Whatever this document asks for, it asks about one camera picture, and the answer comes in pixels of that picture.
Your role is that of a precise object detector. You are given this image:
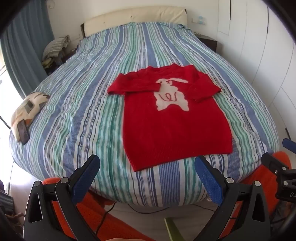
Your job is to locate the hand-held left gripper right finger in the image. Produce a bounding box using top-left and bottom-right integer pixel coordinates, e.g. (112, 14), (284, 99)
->
(194, 156), (271, 241)

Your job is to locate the blue curtain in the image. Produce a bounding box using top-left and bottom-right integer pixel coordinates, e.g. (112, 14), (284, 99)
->
(0, 0), (55, 98)

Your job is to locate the black cable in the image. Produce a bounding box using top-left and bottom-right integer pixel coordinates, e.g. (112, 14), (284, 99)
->
(95, 202), (215, 234)

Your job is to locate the green flat object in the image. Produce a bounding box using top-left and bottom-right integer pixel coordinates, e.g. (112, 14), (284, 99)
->
(164, 217), (185, 241)

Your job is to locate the dark smartphone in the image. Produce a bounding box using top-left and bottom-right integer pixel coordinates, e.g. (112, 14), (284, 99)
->
(17, 120), (30, 145)

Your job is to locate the folded striped cloth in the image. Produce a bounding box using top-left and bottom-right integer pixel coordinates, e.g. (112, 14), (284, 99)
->
(43, 35), (71, 58)

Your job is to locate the white wardrobe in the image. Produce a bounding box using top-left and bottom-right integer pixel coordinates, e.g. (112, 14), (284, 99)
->
(217, 0), (296, 149)

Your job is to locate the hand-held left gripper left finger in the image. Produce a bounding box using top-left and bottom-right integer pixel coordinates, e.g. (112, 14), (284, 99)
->
(23, 154), (101, 241)

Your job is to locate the blue green striped bedspread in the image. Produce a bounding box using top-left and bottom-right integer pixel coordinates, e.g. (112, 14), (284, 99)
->
(9, 22), (280, 207)

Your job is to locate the beige patterned pillow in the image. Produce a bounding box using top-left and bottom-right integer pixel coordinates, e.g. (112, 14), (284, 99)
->
(10, 92), (51, 143)

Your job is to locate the red sweater with white animal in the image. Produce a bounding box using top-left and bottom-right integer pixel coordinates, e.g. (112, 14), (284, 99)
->
(107, 64), (233, 172)

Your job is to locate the orange fuzzy cloth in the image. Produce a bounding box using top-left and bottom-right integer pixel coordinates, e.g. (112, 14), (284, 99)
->
(43, 151), (290, 241)

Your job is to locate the pile of dark clothes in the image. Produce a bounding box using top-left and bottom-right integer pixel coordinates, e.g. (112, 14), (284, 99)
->
(42, 54), (77, 75)

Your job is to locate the dark wooden nightstand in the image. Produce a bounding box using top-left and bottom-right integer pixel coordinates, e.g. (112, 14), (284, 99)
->
(198, 35), (218, 52)

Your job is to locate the window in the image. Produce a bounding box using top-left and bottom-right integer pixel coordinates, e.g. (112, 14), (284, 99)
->
(0, 39), (16, 130)

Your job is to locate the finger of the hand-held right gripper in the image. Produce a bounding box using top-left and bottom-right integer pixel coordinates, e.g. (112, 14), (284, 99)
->
(283, 138), (296, 151)
(261, 152), (292, 173)

